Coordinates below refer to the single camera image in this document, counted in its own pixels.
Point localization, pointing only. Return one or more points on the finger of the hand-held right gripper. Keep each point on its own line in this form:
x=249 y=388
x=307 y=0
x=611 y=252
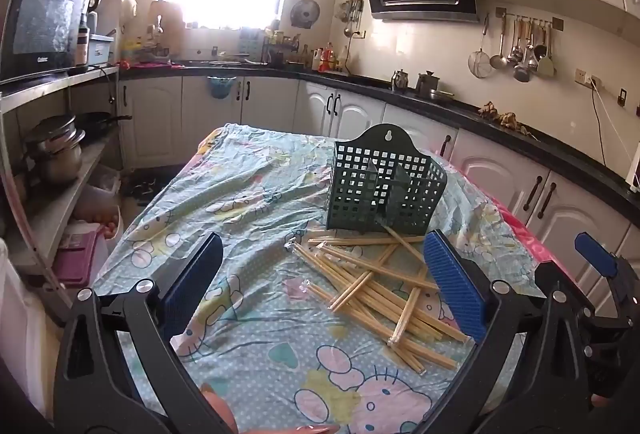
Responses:
x=597 y=256

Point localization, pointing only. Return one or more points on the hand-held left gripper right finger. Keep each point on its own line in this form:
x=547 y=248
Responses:
x=455 y=286

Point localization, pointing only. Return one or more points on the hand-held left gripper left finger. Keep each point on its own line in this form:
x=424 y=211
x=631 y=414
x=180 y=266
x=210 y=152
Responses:
x=192 y=286

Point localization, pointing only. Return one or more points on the pile of wooden chopsticks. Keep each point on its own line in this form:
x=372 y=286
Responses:
x=380 y=294

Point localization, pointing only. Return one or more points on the green perforated utensil holder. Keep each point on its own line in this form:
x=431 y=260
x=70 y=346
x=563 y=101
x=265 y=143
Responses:
x=400 y=144

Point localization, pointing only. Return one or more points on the row of hanging kitchen utensils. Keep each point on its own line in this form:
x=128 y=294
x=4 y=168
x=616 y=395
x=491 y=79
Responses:
x=481 y=63

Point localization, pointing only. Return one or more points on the bunch of small hanging utensils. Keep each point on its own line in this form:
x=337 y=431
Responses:
x=350 y=12

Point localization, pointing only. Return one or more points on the person's right hand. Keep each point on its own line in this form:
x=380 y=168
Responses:
x=601 y=400

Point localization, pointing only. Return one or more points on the person's left hand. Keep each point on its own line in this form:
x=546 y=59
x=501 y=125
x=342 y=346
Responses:
x=220 y=409

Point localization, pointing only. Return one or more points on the pink towel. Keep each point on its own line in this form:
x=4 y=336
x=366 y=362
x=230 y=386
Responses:
x=525 y=234

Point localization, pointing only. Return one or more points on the black kitchen countertop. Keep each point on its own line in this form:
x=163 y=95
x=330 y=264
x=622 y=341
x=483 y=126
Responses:
x=575 y=154

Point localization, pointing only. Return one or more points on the cartoon cat printed tablecloth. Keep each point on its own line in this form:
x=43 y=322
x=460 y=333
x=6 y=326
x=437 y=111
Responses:
x=260 y=194

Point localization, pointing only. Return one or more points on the pink plastic box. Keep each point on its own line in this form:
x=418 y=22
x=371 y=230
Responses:
x=75 y=259

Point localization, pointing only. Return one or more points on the metal shelf unit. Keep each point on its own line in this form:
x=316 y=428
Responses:
x=55 y=209

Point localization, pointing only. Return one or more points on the ginger roots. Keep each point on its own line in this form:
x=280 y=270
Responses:
x=505 y=117

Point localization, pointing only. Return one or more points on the white lower kitchen cabinets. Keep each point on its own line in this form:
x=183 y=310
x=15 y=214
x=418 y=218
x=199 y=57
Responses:
x=155 y=114

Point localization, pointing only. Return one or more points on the steel pan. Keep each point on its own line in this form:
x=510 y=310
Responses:
x=442 y=95

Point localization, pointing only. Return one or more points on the black frying pan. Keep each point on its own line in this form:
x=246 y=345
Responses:
x=95 y=120

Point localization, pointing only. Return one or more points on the stack of steel pots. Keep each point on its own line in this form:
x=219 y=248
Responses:
x=55 y=149

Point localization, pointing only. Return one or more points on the pale green spatula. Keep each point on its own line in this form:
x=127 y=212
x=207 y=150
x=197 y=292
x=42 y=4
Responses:
x=547 y=64

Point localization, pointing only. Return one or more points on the large steel ladle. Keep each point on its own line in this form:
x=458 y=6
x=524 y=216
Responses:
x=521 y=72

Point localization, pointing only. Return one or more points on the blue hanging basket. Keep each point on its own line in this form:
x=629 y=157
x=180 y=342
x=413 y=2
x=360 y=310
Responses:
x=221 y=87

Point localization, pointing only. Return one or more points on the metal pot with black lid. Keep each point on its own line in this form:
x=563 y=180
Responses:
x=426 y=83

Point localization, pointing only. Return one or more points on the steel teapot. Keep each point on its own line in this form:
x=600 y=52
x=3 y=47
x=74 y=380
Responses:
x=399 y=82

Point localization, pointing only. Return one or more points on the small steel ladle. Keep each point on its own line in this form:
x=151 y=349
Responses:
x=498 y=59

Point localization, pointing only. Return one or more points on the steel spoon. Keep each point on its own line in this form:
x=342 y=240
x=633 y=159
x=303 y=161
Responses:
x=515 y=52

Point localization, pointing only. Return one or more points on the pale green rack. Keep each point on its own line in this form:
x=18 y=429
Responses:
x=250 y=44

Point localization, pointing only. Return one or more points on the blue plastic box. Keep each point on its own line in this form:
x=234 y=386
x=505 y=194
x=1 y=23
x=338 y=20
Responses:
x=100 y=49

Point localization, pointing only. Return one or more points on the row of condiment bottles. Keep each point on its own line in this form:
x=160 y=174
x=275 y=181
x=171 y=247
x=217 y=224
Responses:
x=325 y=59

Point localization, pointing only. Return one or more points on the wooden cutting board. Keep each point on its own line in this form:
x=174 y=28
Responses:
x=167 y=22

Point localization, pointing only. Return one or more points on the dark jar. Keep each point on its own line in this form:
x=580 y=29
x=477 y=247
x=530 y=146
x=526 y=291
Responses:
x=82 y=44

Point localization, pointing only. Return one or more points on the black microwave oven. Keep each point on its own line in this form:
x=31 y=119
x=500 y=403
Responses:
x=42 y=19

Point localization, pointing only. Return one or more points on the white wall socket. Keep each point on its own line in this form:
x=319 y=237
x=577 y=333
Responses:
x=590 y=79
x=359 y=34

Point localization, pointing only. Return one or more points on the wall utensil rail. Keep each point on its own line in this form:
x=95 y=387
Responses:
x=530 y=20

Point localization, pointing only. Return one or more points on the small wall fan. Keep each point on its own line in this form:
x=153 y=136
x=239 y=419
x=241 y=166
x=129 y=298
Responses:
x=305 y=13

